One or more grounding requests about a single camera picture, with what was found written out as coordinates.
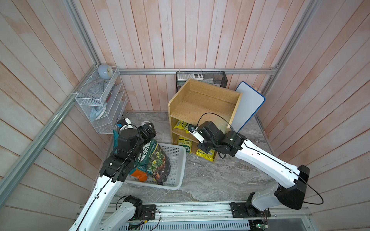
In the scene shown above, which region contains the large green soil bag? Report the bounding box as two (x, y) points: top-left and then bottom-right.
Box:
(112, 127), (171, 185)

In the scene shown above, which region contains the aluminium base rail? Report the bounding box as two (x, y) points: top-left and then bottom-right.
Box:
(76, 200), (314, 231)

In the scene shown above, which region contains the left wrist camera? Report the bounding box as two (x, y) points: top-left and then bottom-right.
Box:
(116, 118), (131, 131)

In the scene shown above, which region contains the round white desk lamp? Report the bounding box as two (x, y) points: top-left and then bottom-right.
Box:
(98, 64), (114, 80)

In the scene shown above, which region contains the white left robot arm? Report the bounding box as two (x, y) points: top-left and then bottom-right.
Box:
(70, 119), (157, 231)

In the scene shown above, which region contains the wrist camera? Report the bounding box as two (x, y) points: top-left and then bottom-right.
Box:
(188, 124), (204, 143)
(116, 118), (131, 131)

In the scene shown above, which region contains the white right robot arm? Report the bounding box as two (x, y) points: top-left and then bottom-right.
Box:
(188, 121), (310, 218)

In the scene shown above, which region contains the white perforated plastic basket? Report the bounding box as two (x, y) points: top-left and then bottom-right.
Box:
(125, 143), (187, 190)

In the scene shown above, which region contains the wooden shelf cabinet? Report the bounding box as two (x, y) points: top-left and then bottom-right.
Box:
(168, 80), (242, 156)

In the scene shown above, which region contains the black wire mesh basket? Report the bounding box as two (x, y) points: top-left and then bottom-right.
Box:
(176, 71), (228, 91)

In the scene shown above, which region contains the white calculator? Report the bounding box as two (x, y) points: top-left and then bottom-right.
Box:
(177, 73), (204, 81)

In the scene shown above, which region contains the yellow fertilizer bag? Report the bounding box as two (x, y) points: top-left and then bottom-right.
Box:
(173, 120), (190, 133)
(177, 136), (192, 153)
(196, 149), (215, 162)

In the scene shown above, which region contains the white wire mesh rack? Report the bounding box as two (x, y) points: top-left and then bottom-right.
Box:
(75, 66), (128, 134)

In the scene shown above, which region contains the blue-framed whiteboard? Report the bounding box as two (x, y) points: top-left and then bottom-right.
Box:
(231, 82), (266, 132)

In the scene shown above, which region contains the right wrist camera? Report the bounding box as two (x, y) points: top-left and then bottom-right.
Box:
(188, 124), (204, 143)

